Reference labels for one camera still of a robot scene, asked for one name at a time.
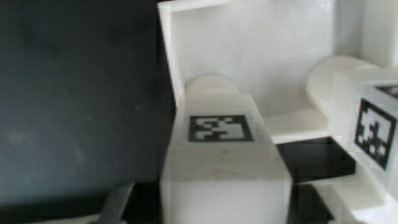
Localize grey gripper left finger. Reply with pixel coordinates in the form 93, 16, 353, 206
97, 183, 136, 224

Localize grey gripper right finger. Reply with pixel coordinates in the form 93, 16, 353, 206
290, 185, 335, 224

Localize small white leg block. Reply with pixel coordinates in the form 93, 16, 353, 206
161, 75, 292, 224

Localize white leg block with tag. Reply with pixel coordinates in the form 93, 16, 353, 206
306, 56, 398, 200

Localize white chair seat block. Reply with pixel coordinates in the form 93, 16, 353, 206
157, 0, 398, 143

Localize white U-shaped fixture frame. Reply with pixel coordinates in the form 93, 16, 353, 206
312, 175, 398, 224

